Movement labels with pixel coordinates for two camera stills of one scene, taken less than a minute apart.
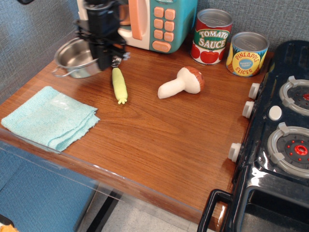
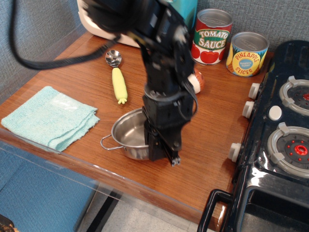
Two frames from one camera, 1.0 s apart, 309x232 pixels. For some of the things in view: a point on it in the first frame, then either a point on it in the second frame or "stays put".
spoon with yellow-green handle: [119, 89] stays put
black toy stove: [270, 192] stays put
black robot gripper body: [101, 31] -> [166, 119]
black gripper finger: [105, 57] -> [158, 148]
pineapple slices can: [246, 53] stays put
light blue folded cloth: [51, 118] stays put
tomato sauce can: [213, 29] stays put
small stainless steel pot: [73, 57] -> [128, 129]
